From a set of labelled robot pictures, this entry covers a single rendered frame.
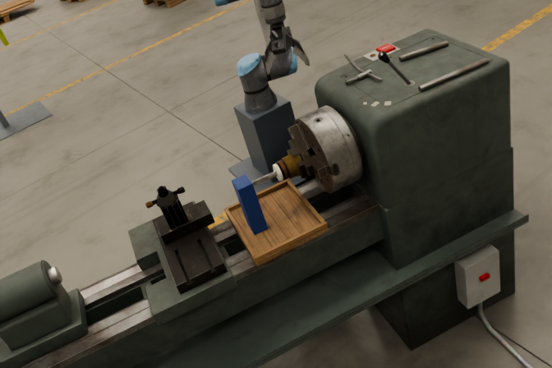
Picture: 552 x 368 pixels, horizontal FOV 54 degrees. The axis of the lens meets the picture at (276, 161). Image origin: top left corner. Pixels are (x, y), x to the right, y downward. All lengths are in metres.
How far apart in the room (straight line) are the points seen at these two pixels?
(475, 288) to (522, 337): 0.34
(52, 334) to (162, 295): 0.40
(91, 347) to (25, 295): 0.28
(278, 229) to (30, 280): 0.88
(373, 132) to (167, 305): 0.92
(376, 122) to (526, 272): 1.42
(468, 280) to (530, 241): 0.77
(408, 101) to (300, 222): 0.61
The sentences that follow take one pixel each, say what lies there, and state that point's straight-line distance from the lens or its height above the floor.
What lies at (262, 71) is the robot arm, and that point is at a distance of 2.39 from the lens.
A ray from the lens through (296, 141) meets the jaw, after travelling 2.07.
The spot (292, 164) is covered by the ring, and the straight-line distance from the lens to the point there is 2.03.
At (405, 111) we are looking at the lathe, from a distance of 1.94.
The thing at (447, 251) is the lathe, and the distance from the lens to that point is 2.38.
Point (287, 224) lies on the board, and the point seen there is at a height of 0.89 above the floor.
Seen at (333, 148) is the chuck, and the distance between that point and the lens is 1.95.
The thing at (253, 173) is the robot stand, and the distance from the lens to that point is 2.69.
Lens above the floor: 2.24
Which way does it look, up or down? 33 degrees down
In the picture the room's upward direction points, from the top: 17 degrees counter-clockwise
